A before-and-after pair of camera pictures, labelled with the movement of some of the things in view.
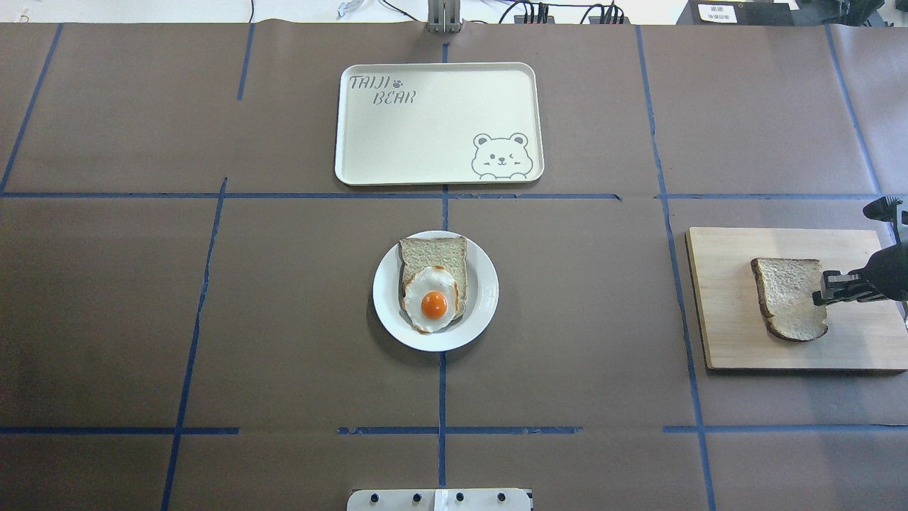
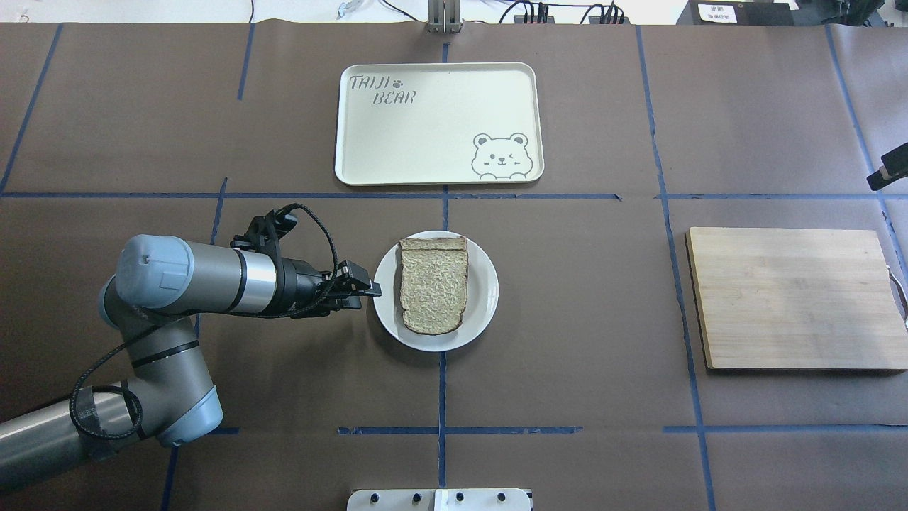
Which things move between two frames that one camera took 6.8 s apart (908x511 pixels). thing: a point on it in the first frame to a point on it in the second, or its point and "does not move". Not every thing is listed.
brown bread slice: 784,288 to 433,279
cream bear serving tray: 438,123 does not move
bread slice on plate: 450,253 does not move
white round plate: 482,296 does not move
